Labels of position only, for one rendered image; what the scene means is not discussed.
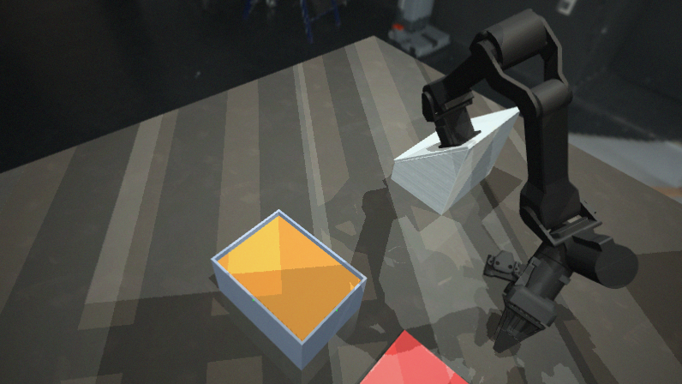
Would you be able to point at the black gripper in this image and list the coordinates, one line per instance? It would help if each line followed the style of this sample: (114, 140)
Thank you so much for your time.
(527, 306)

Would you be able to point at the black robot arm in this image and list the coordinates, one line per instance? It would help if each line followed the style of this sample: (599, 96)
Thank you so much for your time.
(548, 199)

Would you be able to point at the red rectangular lid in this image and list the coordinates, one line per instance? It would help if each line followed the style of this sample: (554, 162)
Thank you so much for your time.
(408, 362)

